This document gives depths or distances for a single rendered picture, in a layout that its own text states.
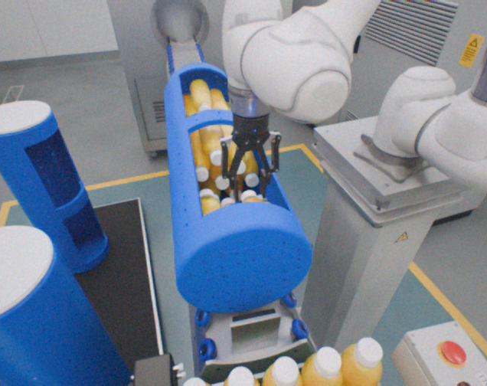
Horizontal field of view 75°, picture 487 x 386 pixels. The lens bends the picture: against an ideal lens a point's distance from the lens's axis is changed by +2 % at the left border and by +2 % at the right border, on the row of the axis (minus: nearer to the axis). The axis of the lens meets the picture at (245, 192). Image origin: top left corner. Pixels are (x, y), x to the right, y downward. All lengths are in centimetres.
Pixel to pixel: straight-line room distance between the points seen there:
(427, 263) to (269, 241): 183
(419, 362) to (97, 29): 537
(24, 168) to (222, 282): 112
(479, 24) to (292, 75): 166
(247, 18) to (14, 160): 121
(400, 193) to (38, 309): 94
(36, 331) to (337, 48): 84
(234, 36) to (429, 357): 60
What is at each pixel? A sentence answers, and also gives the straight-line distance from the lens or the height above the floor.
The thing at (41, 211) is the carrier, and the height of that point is 63.
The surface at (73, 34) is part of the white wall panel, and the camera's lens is 557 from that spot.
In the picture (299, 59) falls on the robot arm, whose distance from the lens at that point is 42.
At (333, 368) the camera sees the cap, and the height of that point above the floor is 110.
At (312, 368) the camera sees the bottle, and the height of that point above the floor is 107.
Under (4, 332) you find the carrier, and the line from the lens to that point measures 90.
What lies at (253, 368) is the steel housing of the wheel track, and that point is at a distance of 80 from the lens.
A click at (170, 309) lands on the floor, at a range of 192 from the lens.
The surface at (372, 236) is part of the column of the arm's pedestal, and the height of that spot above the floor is 90.
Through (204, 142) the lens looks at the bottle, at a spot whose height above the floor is 117.
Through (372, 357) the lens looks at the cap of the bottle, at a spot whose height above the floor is 110.
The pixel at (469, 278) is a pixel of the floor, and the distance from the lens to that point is 240.
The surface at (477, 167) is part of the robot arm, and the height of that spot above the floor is 124.
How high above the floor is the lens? 164
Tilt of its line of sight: 41 degrees down
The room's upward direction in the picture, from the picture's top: straight up
